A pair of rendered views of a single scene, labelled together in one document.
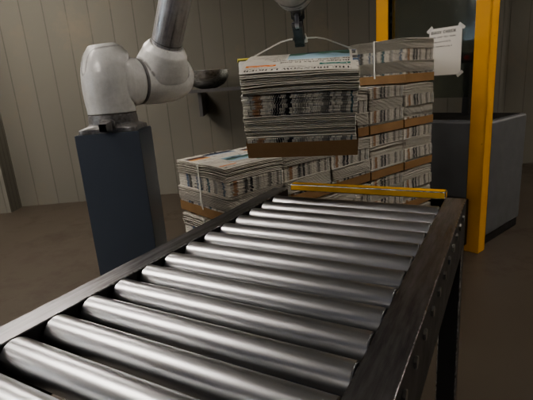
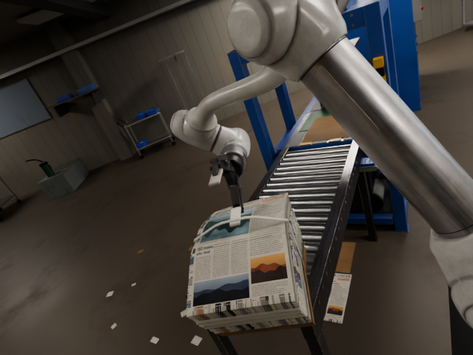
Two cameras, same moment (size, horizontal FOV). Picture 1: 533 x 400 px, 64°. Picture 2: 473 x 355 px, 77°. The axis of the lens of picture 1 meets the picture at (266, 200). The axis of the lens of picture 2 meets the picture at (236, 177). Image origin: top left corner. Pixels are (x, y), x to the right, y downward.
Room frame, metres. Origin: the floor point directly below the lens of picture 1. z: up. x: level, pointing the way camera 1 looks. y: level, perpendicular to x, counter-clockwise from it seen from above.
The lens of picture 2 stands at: (1.97, 0.00, 1.69)
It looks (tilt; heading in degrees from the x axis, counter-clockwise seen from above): 25 degrees down; 187
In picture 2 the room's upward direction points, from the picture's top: 22 degrees counter-clockwise
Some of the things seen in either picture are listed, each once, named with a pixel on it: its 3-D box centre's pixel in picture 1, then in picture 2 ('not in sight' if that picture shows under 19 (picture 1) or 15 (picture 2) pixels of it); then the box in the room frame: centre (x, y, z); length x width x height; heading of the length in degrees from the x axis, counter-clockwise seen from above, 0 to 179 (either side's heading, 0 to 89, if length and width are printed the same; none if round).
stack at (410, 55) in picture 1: (389, 156); not in sight; (2.52, -0.75, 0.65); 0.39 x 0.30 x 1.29; 39
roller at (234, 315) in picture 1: (227, 317); (292, 203); (0.59, 0.07, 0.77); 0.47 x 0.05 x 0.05; 60
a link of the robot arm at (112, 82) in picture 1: (109, 78); not in sight; (1.47, 0.48, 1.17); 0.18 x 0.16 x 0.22; 136
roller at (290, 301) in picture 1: (248, 298); (288, 210); (0.64, 0.04, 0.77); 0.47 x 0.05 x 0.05; 60
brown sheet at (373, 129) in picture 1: (358, 125); not in sight; (2.33, -0.52, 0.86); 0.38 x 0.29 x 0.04; 39
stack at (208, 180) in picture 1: (305, 224); not in sight; (2.06, -0.19, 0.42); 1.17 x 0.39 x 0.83; 129
